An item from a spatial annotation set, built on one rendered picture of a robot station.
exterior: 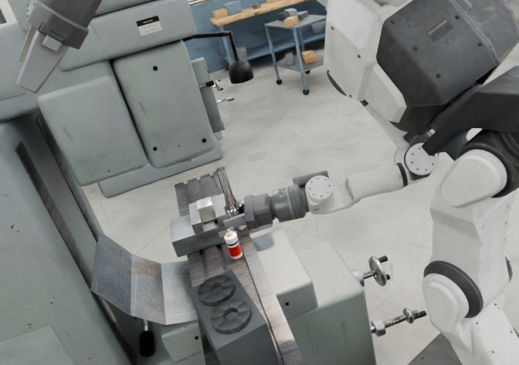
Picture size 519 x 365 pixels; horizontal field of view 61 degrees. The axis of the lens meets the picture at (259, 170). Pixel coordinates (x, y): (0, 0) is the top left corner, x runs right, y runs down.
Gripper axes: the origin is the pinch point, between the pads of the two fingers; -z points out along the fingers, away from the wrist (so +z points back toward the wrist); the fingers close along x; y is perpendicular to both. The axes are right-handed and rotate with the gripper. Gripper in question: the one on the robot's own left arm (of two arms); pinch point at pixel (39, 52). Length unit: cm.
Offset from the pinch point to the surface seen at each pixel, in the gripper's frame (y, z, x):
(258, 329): -60, -32, 4
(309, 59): -310, 69, 424
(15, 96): -6, -23, 57
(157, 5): -22, 13, 52
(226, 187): -55, -15, 35
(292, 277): -98, -35, 39
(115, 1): -14, 8, 53
